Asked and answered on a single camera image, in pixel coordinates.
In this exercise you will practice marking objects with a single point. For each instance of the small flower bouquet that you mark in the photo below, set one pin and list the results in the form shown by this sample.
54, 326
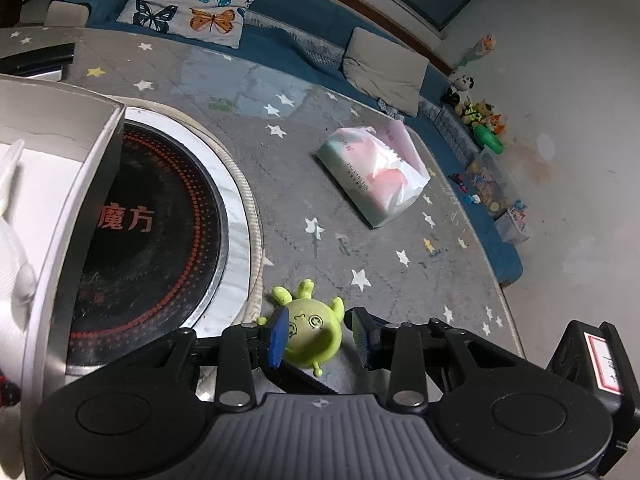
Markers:
482, 47

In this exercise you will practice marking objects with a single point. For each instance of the panda plush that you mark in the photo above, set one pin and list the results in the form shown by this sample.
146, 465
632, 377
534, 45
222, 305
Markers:
461, 85

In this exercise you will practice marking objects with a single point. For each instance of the grey star-print tablecloth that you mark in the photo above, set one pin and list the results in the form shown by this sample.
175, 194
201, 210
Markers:
300, 250

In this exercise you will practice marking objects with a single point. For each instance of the clear storage box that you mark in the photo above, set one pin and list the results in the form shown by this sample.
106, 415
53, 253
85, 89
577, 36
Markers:
492, 182

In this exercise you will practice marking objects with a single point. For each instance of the grey cardboard box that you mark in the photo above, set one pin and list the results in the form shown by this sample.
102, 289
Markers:
60, 125

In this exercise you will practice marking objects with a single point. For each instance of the small clear box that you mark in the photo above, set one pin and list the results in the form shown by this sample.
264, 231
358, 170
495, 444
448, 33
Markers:
512, 225

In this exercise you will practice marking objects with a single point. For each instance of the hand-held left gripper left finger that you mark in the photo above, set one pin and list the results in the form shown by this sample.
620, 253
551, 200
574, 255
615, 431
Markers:
279, 335

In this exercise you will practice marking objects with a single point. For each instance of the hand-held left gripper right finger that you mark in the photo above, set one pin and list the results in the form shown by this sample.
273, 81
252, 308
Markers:
361, 337

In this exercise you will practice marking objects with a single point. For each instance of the white bunny plush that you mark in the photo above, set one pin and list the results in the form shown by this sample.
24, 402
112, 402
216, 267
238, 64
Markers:
12, 260

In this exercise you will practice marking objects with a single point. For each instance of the grey cushion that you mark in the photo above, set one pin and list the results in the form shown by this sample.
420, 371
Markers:
385, 72

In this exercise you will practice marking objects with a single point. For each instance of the soft tissue pack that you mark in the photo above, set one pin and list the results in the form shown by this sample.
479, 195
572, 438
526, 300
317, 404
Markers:
375, 175

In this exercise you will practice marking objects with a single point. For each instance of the blue sofa bench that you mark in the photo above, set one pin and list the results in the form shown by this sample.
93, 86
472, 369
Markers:
300, 20

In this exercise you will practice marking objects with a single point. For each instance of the green round toy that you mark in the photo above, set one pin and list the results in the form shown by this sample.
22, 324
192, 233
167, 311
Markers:
312, 330

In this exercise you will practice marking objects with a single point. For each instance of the small red toy car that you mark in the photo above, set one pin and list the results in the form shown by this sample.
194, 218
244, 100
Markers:
457, 178

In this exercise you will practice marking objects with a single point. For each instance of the orange fox plush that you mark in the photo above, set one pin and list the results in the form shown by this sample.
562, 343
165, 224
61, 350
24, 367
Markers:
497, 124

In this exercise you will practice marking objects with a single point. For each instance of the butterfly print pillow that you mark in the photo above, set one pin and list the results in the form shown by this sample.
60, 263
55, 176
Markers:
195, 0

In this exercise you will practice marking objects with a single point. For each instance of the small blue toy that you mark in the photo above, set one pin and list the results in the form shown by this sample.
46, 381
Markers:
471, 199

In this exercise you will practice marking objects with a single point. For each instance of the round black induction cooktop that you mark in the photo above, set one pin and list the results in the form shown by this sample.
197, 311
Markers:
165, 260

